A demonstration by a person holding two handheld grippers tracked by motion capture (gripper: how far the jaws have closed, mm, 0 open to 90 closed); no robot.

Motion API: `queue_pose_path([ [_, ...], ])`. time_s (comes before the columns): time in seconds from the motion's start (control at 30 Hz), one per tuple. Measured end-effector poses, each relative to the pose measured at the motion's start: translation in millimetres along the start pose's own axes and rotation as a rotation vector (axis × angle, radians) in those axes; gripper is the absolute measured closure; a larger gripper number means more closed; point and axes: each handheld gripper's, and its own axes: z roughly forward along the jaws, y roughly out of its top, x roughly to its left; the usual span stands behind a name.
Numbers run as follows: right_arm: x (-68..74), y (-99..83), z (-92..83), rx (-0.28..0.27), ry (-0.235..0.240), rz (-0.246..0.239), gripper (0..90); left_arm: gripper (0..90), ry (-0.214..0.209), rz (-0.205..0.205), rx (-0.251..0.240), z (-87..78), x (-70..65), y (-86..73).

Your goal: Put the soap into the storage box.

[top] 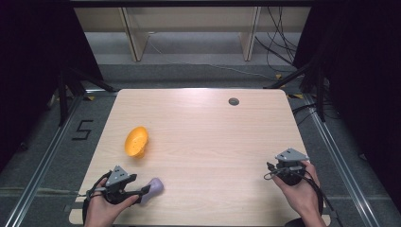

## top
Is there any aluminium floor rail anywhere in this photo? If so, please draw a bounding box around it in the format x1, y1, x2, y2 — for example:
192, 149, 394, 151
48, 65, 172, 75
2, 91, 118, 227
287, 93, 383, 227

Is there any black tripod stand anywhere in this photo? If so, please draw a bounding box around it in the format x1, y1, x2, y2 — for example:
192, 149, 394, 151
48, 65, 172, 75
57, 66, 118, 128
264, 58, 329, 123

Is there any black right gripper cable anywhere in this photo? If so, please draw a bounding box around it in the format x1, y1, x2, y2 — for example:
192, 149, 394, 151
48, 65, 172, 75
263, 166, 337, 219

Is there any black tape floor mark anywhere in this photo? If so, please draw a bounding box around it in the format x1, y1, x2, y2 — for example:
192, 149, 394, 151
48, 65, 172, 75
71, 119, 95, 141

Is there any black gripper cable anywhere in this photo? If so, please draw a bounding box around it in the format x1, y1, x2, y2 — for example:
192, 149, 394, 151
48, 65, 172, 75
81, 170, 113, 225
263, 166, 337, 219

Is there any bundle of black floor cables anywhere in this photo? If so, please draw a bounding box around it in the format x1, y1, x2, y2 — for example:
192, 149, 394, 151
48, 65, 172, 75
253, 6, 301, 74

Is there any person's left hand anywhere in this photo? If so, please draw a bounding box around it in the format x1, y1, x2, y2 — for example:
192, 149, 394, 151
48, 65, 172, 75
84, 184, 140, 227

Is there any pale wooden furniture leg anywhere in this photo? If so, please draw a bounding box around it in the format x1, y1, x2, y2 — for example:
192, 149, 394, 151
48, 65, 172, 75
238, 7, 263, 62
118, 7, 149, 62

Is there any orange plastic colander bowl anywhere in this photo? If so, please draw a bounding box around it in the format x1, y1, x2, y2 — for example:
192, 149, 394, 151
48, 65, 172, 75
124, 126, 149, 159

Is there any person's right hand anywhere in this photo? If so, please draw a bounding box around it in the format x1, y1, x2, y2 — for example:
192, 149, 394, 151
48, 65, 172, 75
271, 160, 322, 223

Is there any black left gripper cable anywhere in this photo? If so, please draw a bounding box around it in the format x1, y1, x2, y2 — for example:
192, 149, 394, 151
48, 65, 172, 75
81, 170, 113, 225

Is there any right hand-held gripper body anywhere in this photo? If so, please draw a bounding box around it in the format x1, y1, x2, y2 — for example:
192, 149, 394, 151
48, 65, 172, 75
266, 148, 310, 186

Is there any black curtain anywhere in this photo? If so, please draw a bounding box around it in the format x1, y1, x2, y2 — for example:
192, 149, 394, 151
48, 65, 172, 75
0, 0, 104, 173
292, 0, 401, 206

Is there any pale purple plastic cup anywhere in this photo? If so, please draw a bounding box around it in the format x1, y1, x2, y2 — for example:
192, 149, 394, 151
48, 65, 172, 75
139, 177, 166, 205

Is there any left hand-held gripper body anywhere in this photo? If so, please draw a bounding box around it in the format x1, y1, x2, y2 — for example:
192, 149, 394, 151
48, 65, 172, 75
103, 165, 138, 205

